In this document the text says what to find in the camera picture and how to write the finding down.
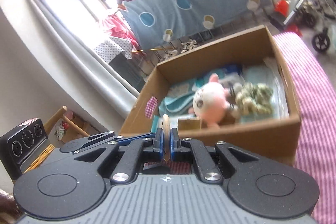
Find teal knitted towel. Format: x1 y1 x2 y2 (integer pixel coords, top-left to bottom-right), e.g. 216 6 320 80
158 92 195 117

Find pink white plush toy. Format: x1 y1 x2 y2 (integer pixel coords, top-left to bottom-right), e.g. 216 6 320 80
189 73 243 128

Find green floral scrunchie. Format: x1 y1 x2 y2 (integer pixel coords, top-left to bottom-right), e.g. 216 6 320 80
235 83 273 116

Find blue wet wipes pack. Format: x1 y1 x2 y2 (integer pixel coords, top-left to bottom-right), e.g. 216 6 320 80
193 64 245 88

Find blue face mask pack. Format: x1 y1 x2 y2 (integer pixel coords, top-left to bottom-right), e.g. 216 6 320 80
240 57 289 123

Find blue tissue box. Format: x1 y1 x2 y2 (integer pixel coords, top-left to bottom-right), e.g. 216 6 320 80
167 81 195 98

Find yellow scouring sponge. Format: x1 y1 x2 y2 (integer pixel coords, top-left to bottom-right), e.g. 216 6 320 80
178 117 202 131

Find brown cardboard box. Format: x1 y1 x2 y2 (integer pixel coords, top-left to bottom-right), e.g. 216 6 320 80
120 26 301 165

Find grey curtain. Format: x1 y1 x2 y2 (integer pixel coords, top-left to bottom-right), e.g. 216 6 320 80
28 0 139 118

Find white polka dot cloth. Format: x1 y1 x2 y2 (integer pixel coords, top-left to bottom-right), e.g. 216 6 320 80
94 36 133 63

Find purple checkered tablecloth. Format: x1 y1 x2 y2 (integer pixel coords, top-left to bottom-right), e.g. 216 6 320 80
272 33 335 223

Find pink hanging garment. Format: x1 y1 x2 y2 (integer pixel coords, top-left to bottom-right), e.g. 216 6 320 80
100 14 140 50

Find black wheelchair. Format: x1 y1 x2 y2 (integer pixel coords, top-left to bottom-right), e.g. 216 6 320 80
268 0 335 53

